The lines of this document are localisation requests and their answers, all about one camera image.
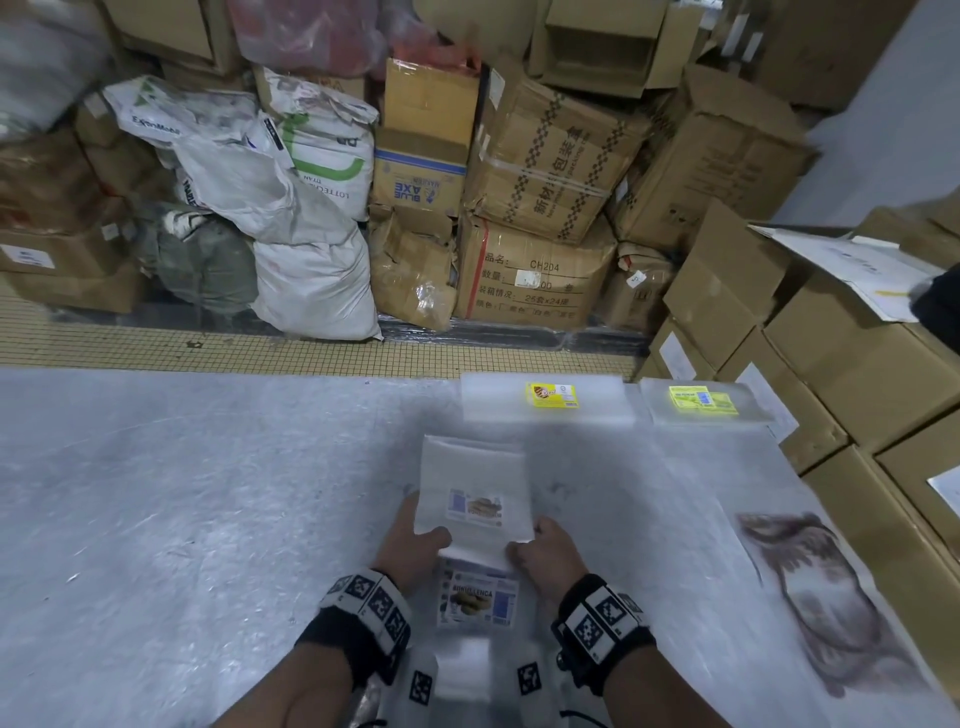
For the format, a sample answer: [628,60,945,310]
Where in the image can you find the torn brown cardboard box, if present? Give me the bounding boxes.
[367,206,459,331]

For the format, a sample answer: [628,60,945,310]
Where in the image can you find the black fabric case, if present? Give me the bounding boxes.
[911,262,960,354]

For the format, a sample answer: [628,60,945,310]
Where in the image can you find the open cardboard box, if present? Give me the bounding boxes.
[528,0,703,99]

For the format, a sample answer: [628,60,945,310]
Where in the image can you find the large brown cardboard box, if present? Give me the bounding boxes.
[611,67,819,256]

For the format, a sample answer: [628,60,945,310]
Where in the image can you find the cardboard box with checker pattern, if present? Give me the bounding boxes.
[463,63,654,245]

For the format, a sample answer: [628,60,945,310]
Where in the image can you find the cardboard box with blue stripe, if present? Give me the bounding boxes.
[371,127,470,219]

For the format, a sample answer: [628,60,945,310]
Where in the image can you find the crumpled white sack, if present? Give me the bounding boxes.
[172,112,361,245]

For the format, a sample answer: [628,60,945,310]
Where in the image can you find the cardboard box with white label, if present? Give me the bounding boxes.
[0,224,133,275]

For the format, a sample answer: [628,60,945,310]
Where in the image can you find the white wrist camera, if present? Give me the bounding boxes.
[513,641,560,728]
[393,648,440,728]

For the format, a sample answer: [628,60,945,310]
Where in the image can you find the plain yellowish cardboard box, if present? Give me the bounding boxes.
[383,58,481,148]

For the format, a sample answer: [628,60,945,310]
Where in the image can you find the grey-green sack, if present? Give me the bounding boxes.
[153,206,260,316]

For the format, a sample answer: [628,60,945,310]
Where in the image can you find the dark cardboard box red marks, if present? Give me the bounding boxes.
[0,127,144,234]

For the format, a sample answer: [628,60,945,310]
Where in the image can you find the person's right hand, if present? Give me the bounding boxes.
[506,517,590,609]

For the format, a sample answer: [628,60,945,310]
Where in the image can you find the white sack with blue print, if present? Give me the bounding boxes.
[103,74,260,148]

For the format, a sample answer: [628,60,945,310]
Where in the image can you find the small labelled brown box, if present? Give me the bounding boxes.
[599,243,676,335]

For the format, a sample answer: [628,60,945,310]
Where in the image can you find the bag pack with green label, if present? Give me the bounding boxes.
[639,377,778,427]

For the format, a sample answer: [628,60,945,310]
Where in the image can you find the stack of clear bags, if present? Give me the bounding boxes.
[414,433,540,710]

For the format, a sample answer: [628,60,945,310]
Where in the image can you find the grey table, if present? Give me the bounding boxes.
[0,365,960,728]

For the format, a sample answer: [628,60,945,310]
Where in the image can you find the person's left hand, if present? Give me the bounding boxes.
[372,491,454,598]

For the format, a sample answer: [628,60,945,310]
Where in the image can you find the black marker wristband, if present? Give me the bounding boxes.
[551,573,658,695]
[296,567,412,688]

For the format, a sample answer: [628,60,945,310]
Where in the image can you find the white cardboard sheet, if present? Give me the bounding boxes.
[749,223,943,324]

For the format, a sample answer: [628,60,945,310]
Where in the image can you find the low cardboard box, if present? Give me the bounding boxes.
[0,262,148,315]

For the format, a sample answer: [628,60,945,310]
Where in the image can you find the plain white sack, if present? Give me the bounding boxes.
[252,224,384,343]

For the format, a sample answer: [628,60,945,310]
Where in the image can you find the cardboard boxes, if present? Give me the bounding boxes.
[633,187,960,594]

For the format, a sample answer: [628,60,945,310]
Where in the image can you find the white sack with green print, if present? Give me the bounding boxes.
[258,67,380,223]

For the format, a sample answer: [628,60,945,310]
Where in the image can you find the cardboard box with red print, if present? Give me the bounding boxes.
[455,213,618,328]

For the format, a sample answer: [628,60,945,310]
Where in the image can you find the large tilted cardboard box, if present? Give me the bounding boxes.
[412,0,541,65]

